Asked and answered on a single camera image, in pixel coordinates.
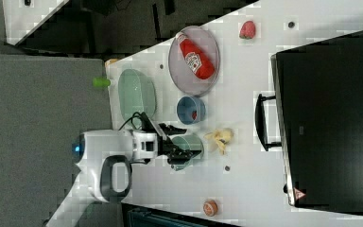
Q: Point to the plush strawberry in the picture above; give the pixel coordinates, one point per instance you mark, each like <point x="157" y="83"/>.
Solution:
<point x="248" y="30"/>

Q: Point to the black toaster oven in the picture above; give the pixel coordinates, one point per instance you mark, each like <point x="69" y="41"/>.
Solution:
<point x="319" y="99"/>

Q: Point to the plush orange slice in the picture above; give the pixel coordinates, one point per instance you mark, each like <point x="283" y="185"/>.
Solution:
<point x="210" y="208"/>

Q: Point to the red plush ketchup bottle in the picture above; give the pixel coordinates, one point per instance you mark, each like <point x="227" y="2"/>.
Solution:
<point x="197" y="61"/>

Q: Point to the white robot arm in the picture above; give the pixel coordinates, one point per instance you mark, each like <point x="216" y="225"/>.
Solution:
<point x="107" y="156"/>

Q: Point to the green oval colander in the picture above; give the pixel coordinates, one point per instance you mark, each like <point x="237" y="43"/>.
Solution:
<point x="136" y="93"/>

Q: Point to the small red toy fruit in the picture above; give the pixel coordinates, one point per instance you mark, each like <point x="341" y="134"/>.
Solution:
<point x="194" y="115"/>

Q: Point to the blue bowl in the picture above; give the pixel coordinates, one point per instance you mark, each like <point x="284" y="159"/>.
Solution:
<point x="186" y="106"/>

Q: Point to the peeled plush banana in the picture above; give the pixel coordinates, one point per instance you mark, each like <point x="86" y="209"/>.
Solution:
<point x="219" y="139"/>

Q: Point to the grey round plate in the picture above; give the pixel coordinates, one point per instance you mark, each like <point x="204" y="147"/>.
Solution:
<point x="181" y="74"/>

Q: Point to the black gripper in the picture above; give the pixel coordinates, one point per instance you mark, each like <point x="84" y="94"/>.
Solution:
<point x="165" y="145"/>

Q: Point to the green cup with handle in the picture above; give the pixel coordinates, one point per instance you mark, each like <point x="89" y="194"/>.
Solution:
<point x="185" y="142"/>

